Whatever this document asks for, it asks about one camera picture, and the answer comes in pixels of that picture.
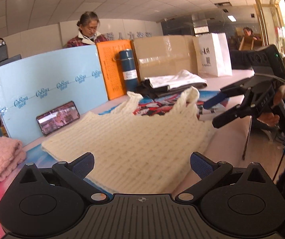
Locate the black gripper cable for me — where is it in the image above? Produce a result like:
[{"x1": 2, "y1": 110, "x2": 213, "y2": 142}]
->
[{"x1": 273, "y1": 127, "x2": 285, "y2": 181}]

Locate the orange board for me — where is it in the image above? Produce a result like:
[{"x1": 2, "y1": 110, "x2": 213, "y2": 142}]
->
[{"x1": 96, "y1": 39, "x2": 134, "y2": 101}]

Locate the dark sofa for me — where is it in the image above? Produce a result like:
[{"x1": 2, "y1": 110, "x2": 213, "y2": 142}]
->
[{"x1": 230, "y1": 48, "x2": 254, "y2": 71}]

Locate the person's right hand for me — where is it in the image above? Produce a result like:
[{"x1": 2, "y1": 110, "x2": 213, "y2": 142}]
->
[{"x1": 258, "y1": 85, "x2": 285, "y2": 127}]

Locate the gold door frame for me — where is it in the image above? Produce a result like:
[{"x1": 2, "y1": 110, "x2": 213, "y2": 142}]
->
[{"x1": 249, "y1": 0, "x2": 285, "y2": 49}]

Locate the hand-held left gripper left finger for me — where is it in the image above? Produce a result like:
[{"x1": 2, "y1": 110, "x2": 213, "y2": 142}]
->
[{"x1": 15, "y1": 152, "x2": 110, "y2": 202}]

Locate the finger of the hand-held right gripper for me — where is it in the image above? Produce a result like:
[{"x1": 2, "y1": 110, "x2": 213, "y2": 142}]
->
[
  {"x1": 212, "y1": 104, "x2": 255, "y2": 129},
  {"x1": 202, "y1": 78, "x2": 255, "y2": 109}
]

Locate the folded dark garment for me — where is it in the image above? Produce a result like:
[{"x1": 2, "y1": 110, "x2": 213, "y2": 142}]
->
[{"x1": 135, "y1": 79, "x2": 171, "y2": 99}]

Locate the cream knit vest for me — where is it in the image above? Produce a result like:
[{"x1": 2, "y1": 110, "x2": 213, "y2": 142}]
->
[{"x1": 41, "y1": 86, "x2": 216, "y2": 195}]

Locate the small cardboard box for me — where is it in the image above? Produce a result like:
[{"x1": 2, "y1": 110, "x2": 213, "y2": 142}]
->
[{"x1": 239, "y1": 36, "x2": 263, "y2": 52}]

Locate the large cardboard box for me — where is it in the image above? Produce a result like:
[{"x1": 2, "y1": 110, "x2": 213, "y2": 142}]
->
[{"x1": 132, "y1": 35, "x2": 201, "y2": 82}]

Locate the pink knit sweater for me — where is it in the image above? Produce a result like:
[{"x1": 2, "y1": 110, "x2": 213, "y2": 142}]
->
[{"x1": 0, "y1": 137, "x2": 27, "y2": 201}]

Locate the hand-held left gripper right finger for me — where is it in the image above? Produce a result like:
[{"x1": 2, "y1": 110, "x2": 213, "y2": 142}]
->
[{"x1": 175, "y1": 152, "x2": 270, "y2": 202}]

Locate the dark blue thermos bottle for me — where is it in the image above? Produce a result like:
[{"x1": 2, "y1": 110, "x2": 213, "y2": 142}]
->
[{"x1": 114, "y1": 49, "x2": 139, "y2": 92}]

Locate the folded white garment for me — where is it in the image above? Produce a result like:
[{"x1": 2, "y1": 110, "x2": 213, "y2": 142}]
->
[{"x1": 145, "y1": 70, "x2": 208, "y2": 90}]

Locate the light blue foam board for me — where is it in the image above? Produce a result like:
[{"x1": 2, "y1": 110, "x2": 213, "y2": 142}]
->
[{"x1": 0, "y1": 45, "x2": 109, "y2": 146}]

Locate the black smartphone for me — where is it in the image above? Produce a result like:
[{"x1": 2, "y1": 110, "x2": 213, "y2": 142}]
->
[{"x1": 36, "y1": 101, "x2": 80, "y2": 137}]

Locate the white paper bag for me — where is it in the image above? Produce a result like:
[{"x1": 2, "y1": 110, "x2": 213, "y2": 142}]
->
[{"x1": 198, "y1": 32, "x2": 233, "y2": 77}]

